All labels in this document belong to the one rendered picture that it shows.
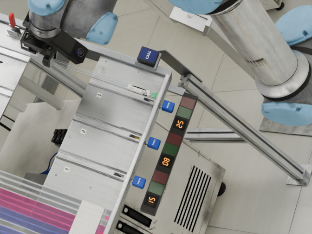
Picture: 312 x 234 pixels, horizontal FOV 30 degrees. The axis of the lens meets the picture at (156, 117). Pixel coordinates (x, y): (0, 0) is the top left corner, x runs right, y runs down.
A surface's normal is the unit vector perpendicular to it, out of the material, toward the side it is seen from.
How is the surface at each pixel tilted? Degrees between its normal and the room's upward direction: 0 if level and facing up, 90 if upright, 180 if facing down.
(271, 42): 99
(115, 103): 45
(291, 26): 8
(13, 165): 0
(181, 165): 90
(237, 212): 0
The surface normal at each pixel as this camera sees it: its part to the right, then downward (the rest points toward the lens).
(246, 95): -0.66, -0.48
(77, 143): 0.01, -0.36
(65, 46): 0.63, -0.08
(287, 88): -0.25, 0.17
